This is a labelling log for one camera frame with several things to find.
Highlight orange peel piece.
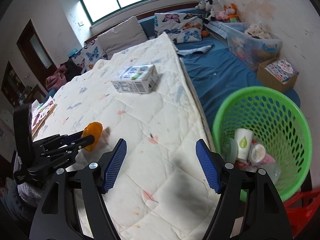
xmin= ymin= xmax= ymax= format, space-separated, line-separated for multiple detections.
xmin=81 ymin=122 xmax=103 ymax=152

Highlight white green paper cup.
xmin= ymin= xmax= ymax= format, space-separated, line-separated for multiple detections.
xmin=234 ymin=128 xmax=254 ymax=160

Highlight white milk carton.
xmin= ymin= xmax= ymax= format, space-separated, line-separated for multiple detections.
xmin=111 ymin=64 xmax=160 ymax=94

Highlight clear plastic cup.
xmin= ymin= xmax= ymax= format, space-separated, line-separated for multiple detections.
xmin=259 ymin=163 xmax=281 ymax=184

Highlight red plastic stool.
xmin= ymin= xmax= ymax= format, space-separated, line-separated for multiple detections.
xmin=284 ymin=189 xmax=319 ymax=238

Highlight red printed wrapper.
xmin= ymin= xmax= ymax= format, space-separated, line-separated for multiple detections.
xmin=234 ymin=160 xmax=251 ymax=171

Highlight round plastic lid container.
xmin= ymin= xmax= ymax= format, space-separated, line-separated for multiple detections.
xmin=248 ymin=142 xmax=266 ymax=165

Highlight pink clothes pile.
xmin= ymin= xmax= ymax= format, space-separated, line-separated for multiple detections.
xmin=46 ymin=65 xmax=67 ymax=91

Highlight green perforated plastic basket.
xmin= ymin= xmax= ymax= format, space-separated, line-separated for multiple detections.
xmin=212 ymin=86 xmax=312 ymax=201

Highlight dark wooden door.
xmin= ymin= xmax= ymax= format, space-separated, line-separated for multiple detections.
xmin=16 ymin=20 xmax=57 ymax=91

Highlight butterfly print pillow left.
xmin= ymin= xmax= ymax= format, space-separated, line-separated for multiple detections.
xmin=71 ymin=39 xmax=107 ymax=74

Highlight butterfly print pillow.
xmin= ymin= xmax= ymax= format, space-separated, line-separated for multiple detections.
xmin=154 ymin=12 xmax=203 ymax=44
xmin=71 ymin=39 xmax=107 ymax=74

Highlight white quilted table cover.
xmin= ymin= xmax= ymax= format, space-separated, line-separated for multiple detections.
xmin=34 ymin=34 xmax=219 ymax=239

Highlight grey plain cushion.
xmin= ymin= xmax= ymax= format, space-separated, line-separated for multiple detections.
xmin=97 ymin=16 xmax=148 ymax=55

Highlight brown cardboard box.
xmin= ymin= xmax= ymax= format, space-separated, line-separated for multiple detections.
xmin=257 ymin=58 xmax=299 ymax=93

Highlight sticker books in box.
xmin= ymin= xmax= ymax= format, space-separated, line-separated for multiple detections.
xmin=265 ymin=59 xmax=299 ymax=83

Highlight butterfly print pillow right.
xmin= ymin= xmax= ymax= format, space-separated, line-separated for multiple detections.
xmin=154 ymin=12 xmax=203 ymax=44

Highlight clear plastic storage bin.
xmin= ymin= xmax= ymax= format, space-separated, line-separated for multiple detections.
xmin=223 ymin=22 xmax=283 ymax=71

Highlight pink plush toy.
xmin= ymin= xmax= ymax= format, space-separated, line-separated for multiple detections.
xmin=216 ymin=11 xmax=229 ymax=22

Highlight cow plush toy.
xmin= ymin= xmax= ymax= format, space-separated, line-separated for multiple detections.
xmin=195 ymin=0 xmax=222 ymax=24

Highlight orange fox plush toy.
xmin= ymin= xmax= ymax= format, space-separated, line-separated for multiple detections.
xmin=223 ymin=3 xmax=240 ymax=23

